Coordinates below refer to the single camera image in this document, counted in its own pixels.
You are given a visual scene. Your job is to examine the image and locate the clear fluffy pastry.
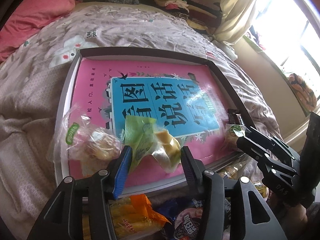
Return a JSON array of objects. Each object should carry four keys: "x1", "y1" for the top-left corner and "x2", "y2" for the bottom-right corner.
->
[{"x1": 218, "y1": 161, "x2": 247, "y2": 179}]

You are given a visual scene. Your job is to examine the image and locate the green label round pastry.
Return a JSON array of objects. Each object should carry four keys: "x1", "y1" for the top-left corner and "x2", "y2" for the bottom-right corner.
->
[{"x1": 225, "y1": 124, "x2": 246, "y2": 151}]

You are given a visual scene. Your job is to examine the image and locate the light green yellow candy pack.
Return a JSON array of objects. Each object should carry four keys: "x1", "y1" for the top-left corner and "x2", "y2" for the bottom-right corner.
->
[{"x1": 123, "y1": 115, "x2": 181, "y2": 173}]

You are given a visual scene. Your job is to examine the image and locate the Snickers bar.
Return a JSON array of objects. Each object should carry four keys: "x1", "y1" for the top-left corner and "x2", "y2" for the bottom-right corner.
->
[{"x1": 227, "y1": 108, "x2": 244, "y2": 125}]

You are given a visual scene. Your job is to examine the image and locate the blue Oreo packet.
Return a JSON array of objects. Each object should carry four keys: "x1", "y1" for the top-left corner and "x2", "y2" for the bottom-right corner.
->
[{"x1": 156, "y1": 197, "x2": 204, "y2": 239}]

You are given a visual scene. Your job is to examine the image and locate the orange cracker packet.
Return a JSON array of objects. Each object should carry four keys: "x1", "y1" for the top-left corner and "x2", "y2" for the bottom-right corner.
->
[{"x1": 110, "y1": 194, "x2": 169, "y2": 239}]

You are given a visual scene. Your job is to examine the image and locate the clear bag with cookie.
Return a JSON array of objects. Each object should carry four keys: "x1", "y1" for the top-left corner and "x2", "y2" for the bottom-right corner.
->
[{"x1": 46, "y1": 104, "x2": 121, "y2": 163}]

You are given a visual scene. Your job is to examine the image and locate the yellow Alpenliebe wrapper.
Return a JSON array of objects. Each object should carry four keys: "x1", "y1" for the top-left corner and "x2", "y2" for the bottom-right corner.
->
[{"x1": 253, "y1": 181, "x2": 269, "y2": 198}]

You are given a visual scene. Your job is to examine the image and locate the right hand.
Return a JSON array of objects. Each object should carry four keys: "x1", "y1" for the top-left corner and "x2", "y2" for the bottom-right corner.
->
[{"x1": 267, "y1": 193, "x2": 319, "y2": 240}]

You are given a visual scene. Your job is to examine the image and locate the dark shallow cardboard tray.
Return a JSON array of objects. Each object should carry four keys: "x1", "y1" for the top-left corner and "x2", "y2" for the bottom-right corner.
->
[{"x1": 53, "y1": 47, "x2": 253, "y2": 194}]

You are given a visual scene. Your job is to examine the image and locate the orange patterned cushion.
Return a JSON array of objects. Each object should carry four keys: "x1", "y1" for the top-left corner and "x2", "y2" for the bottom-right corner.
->
[{"x1": 288, "y1": 73, "x2": 317, "y2": 111}]

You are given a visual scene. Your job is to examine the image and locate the pink and blue book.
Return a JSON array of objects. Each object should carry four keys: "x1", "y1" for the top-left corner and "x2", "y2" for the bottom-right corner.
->
[{"x1": 72, "y1": 58, "x2": 231, "y2": 187}]

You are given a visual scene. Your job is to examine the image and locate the lilac floral quilt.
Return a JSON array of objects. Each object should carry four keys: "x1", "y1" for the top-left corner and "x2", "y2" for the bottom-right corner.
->
[{"x1": 1, "y1": 2, "x2": 280, "y2": 239}]

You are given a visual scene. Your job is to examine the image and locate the cream curtain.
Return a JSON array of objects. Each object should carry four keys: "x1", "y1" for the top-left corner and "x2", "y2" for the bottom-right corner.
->
[{"x1": 214, "y1": 0, "x2": 258, "y2": 44}]

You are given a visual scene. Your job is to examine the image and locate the stack of folded clothes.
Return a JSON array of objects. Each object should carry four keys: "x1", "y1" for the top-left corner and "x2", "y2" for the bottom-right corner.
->
[{"x1": 154, "y1": 0, "x2": 222, "y2": 35}]

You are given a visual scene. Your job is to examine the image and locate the dark patterned pillow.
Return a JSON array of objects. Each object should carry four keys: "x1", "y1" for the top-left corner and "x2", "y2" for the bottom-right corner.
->
[{"x1": 108, "y1": 0, "x2": 140, "y2": 5}]

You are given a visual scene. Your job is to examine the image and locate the pink duvet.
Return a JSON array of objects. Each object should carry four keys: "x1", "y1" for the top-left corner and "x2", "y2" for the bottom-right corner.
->
[{"x1": 1, "y1": 0, "x2": 76, "y2": 62}]

